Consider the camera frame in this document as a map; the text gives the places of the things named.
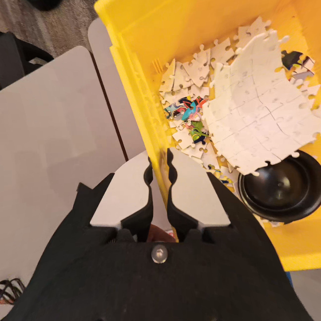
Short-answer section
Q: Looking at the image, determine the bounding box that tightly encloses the pile of puzzle pieces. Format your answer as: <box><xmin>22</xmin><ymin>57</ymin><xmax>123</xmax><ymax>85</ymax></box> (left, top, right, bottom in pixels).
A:
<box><xmin>158</xmin><ymin>16</ymin><xmax>321</xmax><ymax>227</ymax></box>

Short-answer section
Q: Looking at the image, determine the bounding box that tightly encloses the yellow plastic bin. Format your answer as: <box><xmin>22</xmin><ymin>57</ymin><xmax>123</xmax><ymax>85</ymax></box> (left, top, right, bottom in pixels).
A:
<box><xmin>94</xmin><ymin>0</ymin><xmax>321</xmax><ymax>272</ymax></box>

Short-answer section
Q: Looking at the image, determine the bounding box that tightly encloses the bundle of dark cables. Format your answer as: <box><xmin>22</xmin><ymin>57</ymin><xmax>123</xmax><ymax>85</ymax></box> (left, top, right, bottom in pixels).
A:
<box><xmin>0</xmin><ymin>278</ymin><xmax>25</xmax><ymax>305</ymax></box>

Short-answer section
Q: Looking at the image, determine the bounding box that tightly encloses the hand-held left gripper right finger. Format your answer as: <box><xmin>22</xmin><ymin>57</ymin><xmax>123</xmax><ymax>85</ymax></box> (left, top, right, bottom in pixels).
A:
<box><xmin>166</xmin><ymin>147</ymin><xmax>231</xmax><ymax>243</ymax></box>

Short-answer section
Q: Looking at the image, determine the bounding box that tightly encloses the black round bowl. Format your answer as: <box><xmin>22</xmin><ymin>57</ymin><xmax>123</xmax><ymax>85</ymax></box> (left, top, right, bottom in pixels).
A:
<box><xmin>238</xmin><ymin>150</ymin><xmax>321</xmax><ymax>224</ymax></box>

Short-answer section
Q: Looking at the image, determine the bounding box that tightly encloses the assembled white puzzle ball section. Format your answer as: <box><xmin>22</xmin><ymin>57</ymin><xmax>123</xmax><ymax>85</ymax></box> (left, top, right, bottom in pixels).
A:
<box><xmin>202</xmin><ymin>30</ymin><xmax>321</xmax><ymax>176</ymax></box>

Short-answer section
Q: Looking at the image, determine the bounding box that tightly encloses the black chair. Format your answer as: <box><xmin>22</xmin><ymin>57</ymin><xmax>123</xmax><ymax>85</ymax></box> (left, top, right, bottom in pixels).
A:
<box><xmin>0</xmin><ymin>31</ymin><xmax>54</xmax><ymax>91</ymax></box>

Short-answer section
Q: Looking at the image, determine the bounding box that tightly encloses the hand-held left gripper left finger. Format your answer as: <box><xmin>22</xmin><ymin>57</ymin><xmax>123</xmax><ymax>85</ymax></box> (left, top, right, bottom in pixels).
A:
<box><xmin>89</xmin><ymin>150</ymin><xmax>154</xmax><ymax>243</ymax></box>

